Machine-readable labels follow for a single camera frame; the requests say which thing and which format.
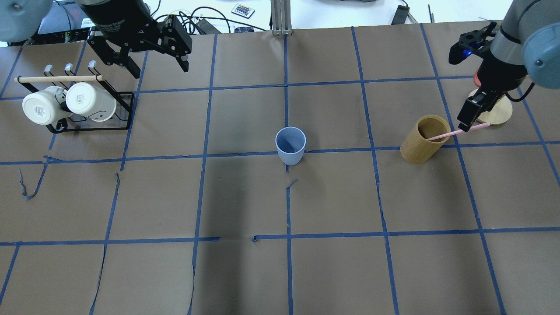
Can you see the bamboo chopstick holder cup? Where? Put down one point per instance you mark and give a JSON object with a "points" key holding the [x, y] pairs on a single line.
{"points": [[417, 148]]}

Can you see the white mug far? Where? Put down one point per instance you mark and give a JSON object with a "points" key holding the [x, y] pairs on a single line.
{"points": [[90, 101]]}

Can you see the black wire mug rack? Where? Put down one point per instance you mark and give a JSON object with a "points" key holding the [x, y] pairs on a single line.
{"points": [[120, 121]]}

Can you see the pink chopstick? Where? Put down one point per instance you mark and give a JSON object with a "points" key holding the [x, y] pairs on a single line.
{"points": [[441, 137]]}

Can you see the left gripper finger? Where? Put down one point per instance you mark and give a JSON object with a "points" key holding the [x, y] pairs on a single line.
{"points": [[176, 41], [126, 61]]}

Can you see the white mug near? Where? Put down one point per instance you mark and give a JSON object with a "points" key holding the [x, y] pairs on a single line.
{"points": [[47, 106]]}

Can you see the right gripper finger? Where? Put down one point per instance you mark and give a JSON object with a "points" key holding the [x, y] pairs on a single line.
{"points": [[480, 102]]}

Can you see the black power adapter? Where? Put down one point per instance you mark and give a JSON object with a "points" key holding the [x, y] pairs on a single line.
{"points": [[400, 15]]}

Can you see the light blue plastic cup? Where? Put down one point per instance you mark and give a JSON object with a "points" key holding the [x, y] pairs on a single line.
{"points": [[290, 144]]}

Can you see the wooden dowel rack handle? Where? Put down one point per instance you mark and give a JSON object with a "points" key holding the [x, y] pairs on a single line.
{"points": [[85, 78]]}

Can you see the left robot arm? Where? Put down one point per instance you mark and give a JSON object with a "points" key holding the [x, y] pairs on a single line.
{"points": [[20, 19]]}

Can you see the aluminium frame post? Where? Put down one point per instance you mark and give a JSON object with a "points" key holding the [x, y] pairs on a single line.
{"points": [[281, 17]]}

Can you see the wooden mug tree stand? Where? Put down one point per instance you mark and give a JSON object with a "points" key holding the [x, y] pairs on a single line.
{"points": [[500, 113]]}

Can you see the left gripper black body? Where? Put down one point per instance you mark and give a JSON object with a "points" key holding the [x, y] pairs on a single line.
{"points": [[117, 18]]}

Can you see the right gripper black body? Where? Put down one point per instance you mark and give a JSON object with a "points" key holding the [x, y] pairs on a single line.
{"points": [[500, 79]]}

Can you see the white mug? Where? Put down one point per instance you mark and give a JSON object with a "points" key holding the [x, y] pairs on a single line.
{"points": [[90, 101], [47, 106]]}

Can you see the small remote control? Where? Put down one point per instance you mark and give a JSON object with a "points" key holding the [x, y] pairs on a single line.
{"points": [[243, 11]]}

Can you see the orange cup on stand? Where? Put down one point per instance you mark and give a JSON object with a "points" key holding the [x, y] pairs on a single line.
{"points": [[476, 80]]}

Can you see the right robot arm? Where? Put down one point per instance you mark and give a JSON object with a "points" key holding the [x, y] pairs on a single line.
{"points": [[525, 44]]}

